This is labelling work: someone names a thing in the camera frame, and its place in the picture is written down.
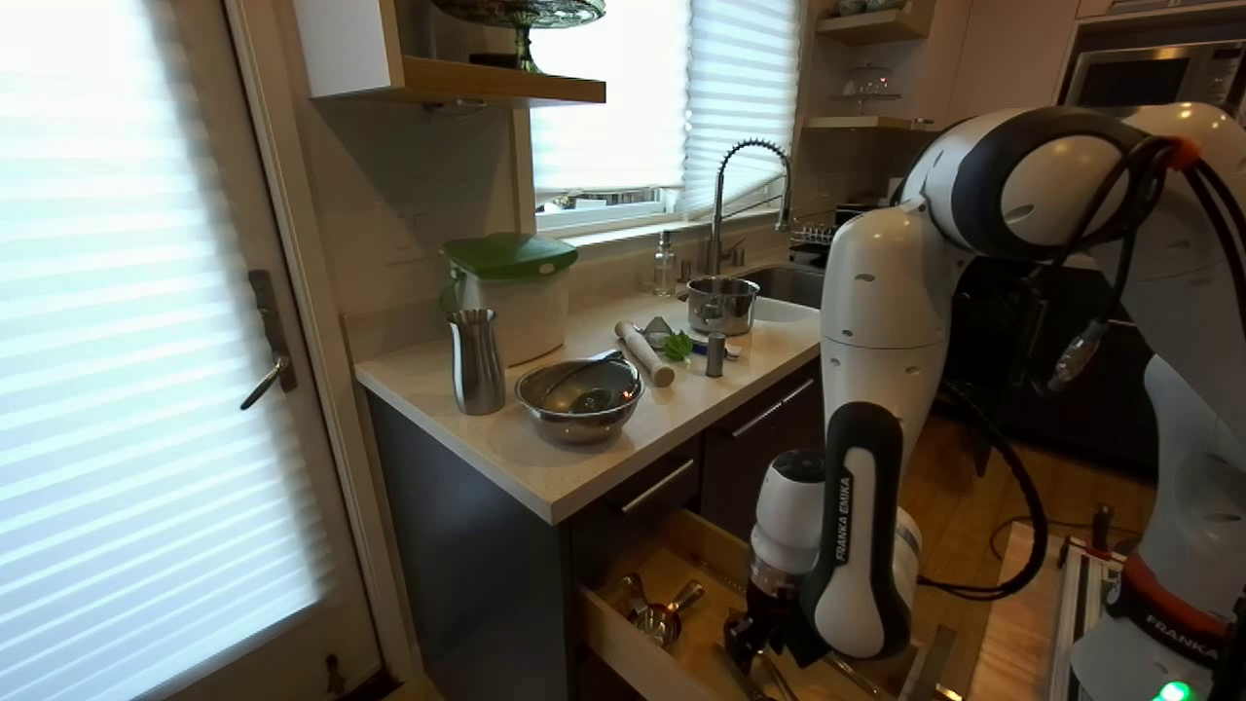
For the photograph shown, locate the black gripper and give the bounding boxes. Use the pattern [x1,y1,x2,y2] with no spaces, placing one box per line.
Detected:
[719,586,801,701]

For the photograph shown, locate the open wooden drawer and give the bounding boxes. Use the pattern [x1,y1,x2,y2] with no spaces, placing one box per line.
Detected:
[575,506,967,701]

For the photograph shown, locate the stainless steel pot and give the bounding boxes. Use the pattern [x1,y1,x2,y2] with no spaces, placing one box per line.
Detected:
[681,274,768,341]

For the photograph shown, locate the metal measuring cups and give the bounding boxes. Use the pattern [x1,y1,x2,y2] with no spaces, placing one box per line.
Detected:
[614,567,710,650]

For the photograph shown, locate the wooden platform board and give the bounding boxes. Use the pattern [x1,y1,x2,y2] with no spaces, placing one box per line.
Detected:
[967,518,1069,701]

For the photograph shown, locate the dark base cabinet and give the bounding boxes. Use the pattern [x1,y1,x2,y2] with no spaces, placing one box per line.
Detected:
[367,354,829,701]

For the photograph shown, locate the stainless steel bowl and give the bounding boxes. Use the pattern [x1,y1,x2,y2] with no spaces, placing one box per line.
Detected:
[516,354,645,448]

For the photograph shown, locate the green scrubber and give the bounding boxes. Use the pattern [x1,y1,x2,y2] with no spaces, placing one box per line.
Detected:
[642,314,702,366]

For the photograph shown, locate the dark background cabinet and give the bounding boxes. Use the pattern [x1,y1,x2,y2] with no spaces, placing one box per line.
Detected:
[943,254,1159,474]

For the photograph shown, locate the clear soap bottle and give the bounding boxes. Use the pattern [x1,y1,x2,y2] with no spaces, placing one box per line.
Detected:
[651,228,685,300]

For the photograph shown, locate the stainless steel pitcher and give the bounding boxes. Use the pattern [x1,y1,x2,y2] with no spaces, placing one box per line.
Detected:
[440,270,514,422]

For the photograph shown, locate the white bin with green lid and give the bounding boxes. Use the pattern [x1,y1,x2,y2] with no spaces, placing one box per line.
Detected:
[440,228,583,370]

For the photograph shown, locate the tall chrome arc faucet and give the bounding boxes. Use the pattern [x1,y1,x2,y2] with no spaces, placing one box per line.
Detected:
[710,136,797,281]

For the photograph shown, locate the kitchen window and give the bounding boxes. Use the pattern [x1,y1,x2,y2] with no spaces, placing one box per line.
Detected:
[527,0,807,240]

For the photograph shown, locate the glass cake stand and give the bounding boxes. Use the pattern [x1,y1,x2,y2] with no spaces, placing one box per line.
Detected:
[428,0,611,71]

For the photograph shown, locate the steel microwave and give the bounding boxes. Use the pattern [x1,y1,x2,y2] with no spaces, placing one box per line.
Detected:
[1055,33,1246,115]

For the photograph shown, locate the door with white blinds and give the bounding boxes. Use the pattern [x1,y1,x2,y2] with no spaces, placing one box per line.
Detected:
[0,0,423,701]

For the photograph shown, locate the white upper cabinet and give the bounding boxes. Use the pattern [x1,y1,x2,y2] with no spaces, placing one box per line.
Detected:
[288,0,409,104]

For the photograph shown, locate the short steel drawer handle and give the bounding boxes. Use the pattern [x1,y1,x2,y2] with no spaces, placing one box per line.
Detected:
[614,457,702,522]

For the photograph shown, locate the long steel cabinet handle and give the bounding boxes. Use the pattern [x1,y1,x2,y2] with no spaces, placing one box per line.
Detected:
[728,372,823,442]

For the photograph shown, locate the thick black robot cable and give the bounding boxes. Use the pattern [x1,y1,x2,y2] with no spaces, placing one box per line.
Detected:
[921,128,1246,607]

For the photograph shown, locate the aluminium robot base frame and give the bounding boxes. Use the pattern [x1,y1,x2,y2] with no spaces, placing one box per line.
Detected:
[1048,524,1246,701]

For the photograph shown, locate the dark door handle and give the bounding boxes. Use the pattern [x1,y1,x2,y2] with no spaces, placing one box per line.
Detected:
[237,270,298,416]

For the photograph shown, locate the wall shelves with glasses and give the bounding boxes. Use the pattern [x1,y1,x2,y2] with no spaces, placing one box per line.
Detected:
[801,0,943,136]

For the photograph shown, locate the wooden wall shelf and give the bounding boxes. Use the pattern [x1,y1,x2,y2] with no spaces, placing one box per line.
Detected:
[385,56,611,114]

